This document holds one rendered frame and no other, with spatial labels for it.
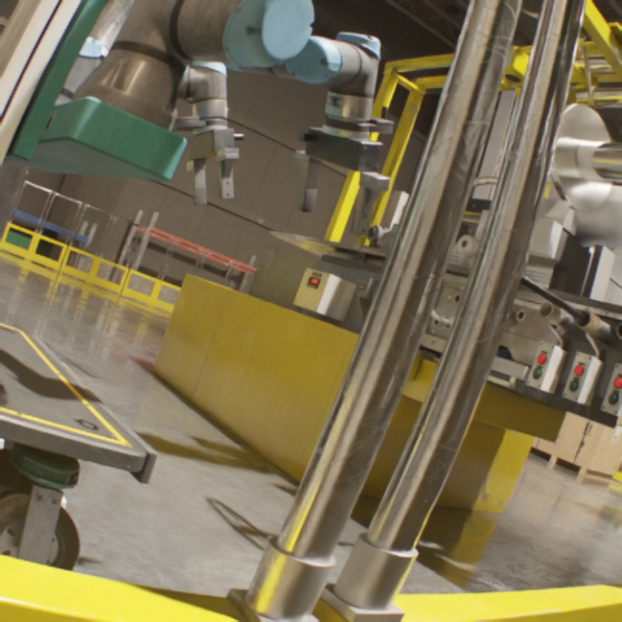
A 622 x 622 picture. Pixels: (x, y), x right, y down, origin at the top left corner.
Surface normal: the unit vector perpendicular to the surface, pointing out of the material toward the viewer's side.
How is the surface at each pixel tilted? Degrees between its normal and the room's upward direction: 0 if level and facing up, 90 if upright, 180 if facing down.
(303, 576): 90
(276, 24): 98
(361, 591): 90
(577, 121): 90
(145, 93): 73
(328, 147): 113
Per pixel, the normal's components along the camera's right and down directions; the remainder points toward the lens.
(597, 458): 0.49, 0.17
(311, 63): -0.56, 0.22
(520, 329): -0.80, -0.31
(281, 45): 0.76, 0.42
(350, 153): -0.77, 0.12
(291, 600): 0.15, 0.04
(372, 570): -0.33, -0.14
